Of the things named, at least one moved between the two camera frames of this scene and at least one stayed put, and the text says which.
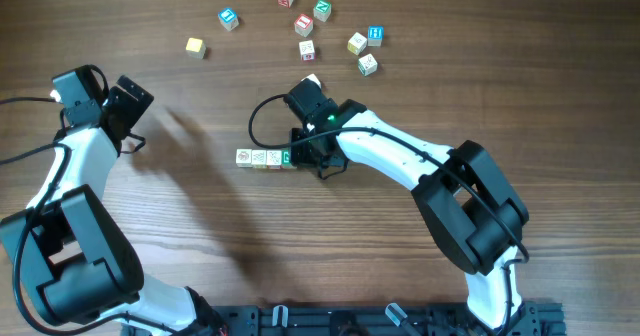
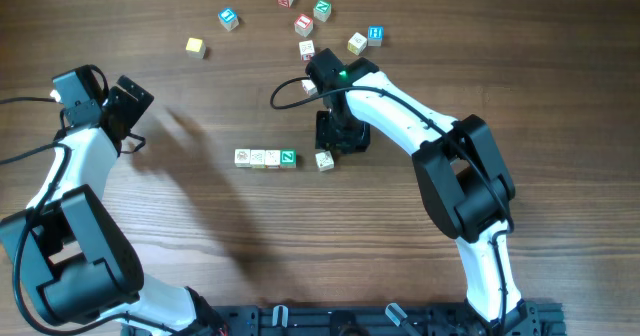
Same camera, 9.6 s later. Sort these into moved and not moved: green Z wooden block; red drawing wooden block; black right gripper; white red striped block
Moved: black right gripper
Not moved: red drawing wooden block; white red striped block; green Z wooden block
